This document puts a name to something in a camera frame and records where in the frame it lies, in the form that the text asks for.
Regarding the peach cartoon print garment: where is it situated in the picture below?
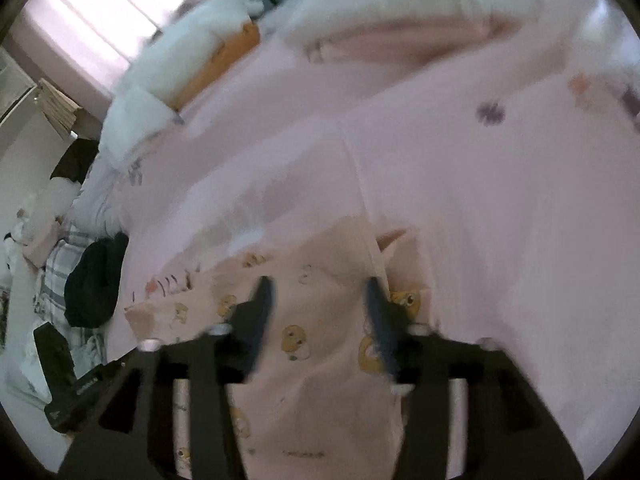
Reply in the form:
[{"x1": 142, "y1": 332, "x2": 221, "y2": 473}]
[{"x1": 125, "y1": 217, "x2": 432, "y2": 479}]

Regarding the black clothing pile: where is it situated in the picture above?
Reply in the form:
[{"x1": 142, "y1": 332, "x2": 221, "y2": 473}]
[{"x1": 64, "y1": 232, "x2": 129, "y2": 330}]

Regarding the grey plaid quilt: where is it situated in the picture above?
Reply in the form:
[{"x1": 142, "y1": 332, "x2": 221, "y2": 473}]
[{"x1": 1, "y1": 228, "x2": 107, "y2": 406}]

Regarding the pink floral bed sheet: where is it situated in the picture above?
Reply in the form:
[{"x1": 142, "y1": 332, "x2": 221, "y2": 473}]
[{"x1": 105, "y1": 0, "x2": 639, "y2": 474}]

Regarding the stack of books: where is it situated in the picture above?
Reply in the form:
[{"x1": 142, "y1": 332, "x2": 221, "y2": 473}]
[{"x1": 35, "y1": 78, "x2": 81, "y2": 139}]

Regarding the pink window curtain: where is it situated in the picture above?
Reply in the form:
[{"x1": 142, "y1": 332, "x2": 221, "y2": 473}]
[{"x1": 9, "y1": 0, "x2": 201, "y2": 108}]

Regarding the white fluffy pink-lined garment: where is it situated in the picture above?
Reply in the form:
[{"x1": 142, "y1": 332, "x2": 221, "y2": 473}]
[{"x1": 278, "y1": 0, "x2": 547, "y2": 66}]

